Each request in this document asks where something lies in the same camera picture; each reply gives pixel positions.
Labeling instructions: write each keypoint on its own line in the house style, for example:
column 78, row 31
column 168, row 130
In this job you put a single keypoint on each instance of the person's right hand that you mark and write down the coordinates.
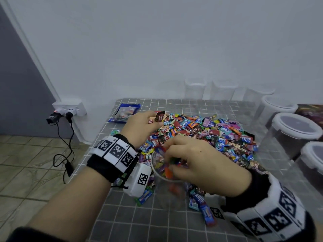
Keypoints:
column 212, row 166

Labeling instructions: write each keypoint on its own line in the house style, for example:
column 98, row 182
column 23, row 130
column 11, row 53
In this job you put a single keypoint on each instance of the black marker-tagged left wristband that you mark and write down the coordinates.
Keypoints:
column 113, row 156

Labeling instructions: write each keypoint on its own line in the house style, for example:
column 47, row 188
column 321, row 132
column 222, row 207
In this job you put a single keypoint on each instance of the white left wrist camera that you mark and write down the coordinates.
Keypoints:
column 139, row 180

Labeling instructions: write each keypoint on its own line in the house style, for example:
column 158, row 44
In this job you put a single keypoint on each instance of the pile of colourful candies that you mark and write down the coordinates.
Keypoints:
column 222, row 133

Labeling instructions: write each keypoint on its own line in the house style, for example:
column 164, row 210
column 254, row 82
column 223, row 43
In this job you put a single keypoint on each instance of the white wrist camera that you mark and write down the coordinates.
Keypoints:
column 216, row 211
column 139, row 180

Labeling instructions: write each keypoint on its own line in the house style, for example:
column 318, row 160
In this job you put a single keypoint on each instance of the grey door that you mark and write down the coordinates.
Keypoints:
column 20, row 93

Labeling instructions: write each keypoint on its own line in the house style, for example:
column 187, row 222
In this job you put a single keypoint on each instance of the tall transparent plastic jar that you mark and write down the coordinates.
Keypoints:
column 174, row 193

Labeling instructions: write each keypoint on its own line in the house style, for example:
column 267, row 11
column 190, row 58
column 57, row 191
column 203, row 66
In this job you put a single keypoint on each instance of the white wall socket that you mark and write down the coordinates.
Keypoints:
column 70, row 107

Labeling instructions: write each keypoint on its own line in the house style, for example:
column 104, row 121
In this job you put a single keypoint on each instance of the black marker-tagged right wristband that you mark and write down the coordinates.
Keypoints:
column 275, row 214

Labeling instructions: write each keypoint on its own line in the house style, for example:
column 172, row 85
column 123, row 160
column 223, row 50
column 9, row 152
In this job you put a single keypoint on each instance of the black power plug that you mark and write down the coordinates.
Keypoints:
column 53, row 118

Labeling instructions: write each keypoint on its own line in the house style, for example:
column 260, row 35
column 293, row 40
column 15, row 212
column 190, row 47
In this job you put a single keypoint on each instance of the small transparent plastic jar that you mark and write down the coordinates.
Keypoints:
column 195, row 90
column 258, row 98
column 223, row 91

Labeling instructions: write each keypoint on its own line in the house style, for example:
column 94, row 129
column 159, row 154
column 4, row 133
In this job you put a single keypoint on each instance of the person's left hand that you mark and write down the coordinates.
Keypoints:
column 136, row 128

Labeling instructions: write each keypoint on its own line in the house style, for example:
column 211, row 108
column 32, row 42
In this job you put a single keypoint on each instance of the person's left forearm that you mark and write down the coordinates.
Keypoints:
column 75, row 204

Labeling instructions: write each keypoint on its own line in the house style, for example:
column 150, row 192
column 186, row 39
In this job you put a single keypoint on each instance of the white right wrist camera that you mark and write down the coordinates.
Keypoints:
column 216, row 211

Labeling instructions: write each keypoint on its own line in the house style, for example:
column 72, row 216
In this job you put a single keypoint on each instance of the dark patterned cloth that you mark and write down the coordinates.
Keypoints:
column 312, row 114

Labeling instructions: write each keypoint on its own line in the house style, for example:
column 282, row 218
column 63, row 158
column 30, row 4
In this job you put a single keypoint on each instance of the black marker-tagged wristband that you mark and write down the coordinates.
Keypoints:
column 113, row 156
column 275, row 214

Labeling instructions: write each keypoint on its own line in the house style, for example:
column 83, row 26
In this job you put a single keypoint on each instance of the dark candy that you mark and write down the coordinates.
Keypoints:
column 160, row 116

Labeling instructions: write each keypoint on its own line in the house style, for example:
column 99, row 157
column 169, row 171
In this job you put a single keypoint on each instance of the blue snack packet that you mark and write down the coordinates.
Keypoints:
column 123, row 112

